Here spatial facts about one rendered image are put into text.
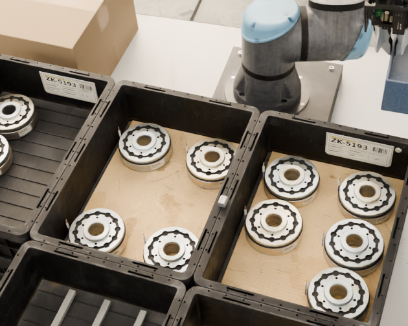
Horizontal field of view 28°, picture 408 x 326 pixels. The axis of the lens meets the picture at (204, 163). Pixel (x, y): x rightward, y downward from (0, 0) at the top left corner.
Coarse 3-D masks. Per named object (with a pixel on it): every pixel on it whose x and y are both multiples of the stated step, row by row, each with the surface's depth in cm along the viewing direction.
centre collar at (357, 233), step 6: (348, 234) 142; (354, 234) 142; (360, 234) 142; (342, 240) 141; (366, 240) 141; (342, 246) 141; (348, 246) 140; (360, 246) 140; (366, 246) 140; (348, 252) 140; (354, 252) 139; (360, 252) 140
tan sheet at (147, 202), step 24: (192, 144) 162; (120, 168) 160; (168, 168) 159; (96, 192) 156; (120, 192) 156; (144, 192) 155; (168, 192) 155; (192, 192) 155; (216, 192) 154; (120, 216) 152; (144, 216) 152; (168, 216) 152; (192, 216) 151
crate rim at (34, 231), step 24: (192, 96) 157; (96, 120) 155; (240, 144) 148; (72, 168) 147; (48, 216) 142; (216, 216) 138; (48, 240) 138; (120, 264) 134; (144, 264) 133; (192, 264) 133
